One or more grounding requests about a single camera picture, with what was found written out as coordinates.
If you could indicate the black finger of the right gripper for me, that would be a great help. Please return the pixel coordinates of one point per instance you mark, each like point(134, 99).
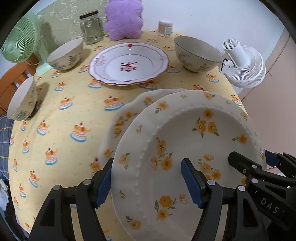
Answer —
point(273, 195)
point(284, 162)

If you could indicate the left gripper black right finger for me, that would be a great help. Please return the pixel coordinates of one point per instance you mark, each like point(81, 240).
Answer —
point(243, 220)

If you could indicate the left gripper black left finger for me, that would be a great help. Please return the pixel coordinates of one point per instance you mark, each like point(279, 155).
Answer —
point(54, 220)

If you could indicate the white plate with yellow flowers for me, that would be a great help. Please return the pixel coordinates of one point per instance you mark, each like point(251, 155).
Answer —
point(169, 152)

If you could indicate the white crumpled cloth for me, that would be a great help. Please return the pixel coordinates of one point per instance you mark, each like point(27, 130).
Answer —
point(4, 190)

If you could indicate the yellow patterned tablecloth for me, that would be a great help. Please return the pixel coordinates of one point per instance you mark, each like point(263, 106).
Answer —
point(59, 145)

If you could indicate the white clip fan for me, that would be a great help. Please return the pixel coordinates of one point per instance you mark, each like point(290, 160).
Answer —
point(244, 67)

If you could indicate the grey plaid pillow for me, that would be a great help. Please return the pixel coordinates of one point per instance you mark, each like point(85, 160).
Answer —
point(6, 127)

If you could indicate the scalloped yellow floral plate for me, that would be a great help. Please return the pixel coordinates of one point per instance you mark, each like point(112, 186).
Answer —
point(124, 117)

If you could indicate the wooden bed headboard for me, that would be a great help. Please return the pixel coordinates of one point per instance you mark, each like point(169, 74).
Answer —
point(16, 75)

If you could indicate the white plate with red pattern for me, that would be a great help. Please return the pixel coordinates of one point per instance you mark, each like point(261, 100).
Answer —
point(128, 64)

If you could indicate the cotton swab container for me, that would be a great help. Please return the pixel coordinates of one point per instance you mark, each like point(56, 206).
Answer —
point(165, 28)

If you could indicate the green desk fan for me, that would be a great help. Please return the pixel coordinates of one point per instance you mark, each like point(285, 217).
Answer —
point(25, 39)

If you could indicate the glass jar with dark lid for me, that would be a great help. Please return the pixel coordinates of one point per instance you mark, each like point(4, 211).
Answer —
point(91, 27)

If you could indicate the purple plush toy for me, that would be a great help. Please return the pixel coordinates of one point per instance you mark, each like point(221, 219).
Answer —
point(124, 20)

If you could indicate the green patterned wall cloth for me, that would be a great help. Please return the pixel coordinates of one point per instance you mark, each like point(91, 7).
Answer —
point(61, 19)

